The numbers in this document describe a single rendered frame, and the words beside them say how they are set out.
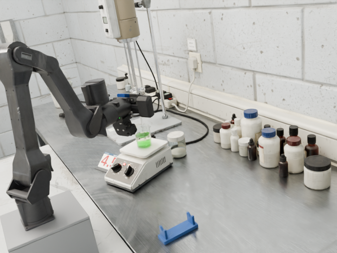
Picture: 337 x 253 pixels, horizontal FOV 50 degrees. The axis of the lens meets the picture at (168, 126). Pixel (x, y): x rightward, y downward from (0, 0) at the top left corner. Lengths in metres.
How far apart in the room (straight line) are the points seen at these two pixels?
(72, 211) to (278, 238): 0.47
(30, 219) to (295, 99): 0.87
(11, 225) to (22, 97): 0.30
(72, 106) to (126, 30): 0.61
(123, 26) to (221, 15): 0.38
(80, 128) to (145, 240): 0.32
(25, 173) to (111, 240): 0.27
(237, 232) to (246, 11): 0.76
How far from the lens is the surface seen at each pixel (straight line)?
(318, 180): 1.05
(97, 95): 0.95
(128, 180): 1.12
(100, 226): 1.01
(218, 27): 1.48
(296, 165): 1.12
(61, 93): 0.89
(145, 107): 1.01
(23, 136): 0.83
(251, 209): 0.98
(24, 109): 0.83
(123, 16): 1.44
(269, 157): 1.14
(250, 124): 1.24
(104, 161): 1.31
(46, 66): 0.86
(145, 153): 1.14
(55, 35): 3.48
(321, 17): 1.14
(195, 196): 1.05
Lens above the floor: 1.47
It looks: 21 degrees down
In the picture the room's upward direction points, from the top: 9 degrees counter-clockwise
